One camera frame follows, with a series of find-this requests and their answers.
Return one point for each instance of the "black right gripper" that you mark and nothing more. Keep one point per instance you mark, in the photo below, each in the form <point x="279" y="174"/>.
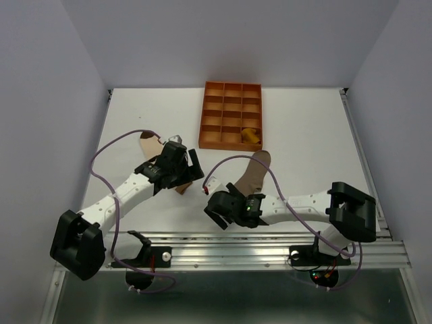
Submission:
<point x="219" y="219"/>

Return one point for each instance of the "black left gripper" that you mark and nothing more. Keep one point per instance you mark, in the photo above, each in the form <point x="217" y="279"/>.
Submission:
<point x="192" y="173"/>

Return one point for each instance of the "taupe sock with maroon cuff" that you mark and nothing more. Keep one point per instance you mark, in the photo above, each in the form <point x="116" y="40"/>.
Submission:
<point x="251" y="182"/>

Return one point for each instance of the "mustard yellow striped sock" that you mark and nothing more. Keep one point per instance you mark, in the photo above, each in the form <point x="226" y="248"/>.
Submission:
<point x="250" y="136"/>

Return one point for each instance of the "orange compartment tray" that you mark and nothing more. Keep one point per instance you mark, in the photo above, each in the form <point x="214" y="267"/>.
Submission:
<point x="228" y="108"/>

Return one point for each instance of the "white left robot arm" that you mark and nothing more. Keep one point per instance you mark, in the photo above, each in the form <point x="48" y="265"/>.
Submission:
<point x="78" y="243"/>

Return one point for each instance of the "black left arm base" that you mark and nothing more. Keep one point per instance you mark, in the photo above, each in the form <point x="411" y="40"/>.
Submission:
<point x="140" y="258"/>

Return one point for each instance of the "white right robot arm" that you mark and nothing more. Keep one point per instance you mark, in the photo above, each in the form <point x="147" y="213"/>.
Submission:
<point x="349" y="213"/>

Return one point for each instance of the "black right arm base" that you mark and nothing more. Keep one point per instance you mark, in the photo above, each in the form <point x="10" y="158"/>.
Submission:
<point x="322" y="268"/>

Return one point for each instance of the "cream and brown sock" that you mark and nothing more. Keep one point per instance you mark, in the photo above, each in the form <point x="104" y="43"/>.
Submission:
<point x="151" y="144"/>

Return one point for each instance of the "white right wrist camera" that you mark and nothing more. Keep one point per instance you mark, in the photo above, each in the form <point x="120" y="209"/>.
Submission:
<point x="212" y="186"/>

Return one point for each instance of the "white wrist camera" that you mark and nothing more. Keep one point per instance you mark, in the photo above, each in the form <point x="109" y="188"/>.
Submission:
<point x="212" y="186"/>
<point x="176" y="138"/>

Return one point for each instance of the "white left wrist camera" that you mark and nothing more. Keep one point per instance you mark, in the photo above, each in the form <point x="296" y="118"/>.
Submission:
<point x="176" y="138"/>

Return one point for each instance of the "aluminium front rail frame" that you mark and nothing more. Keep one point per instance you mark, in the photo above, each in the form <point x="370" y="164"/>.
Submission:
<point x="227" y="251"/>

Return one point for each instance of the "aluminium right side rail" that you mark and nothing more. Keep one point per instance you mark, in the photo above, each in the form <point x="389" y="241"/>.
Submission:
<point x="381" y="221"/>

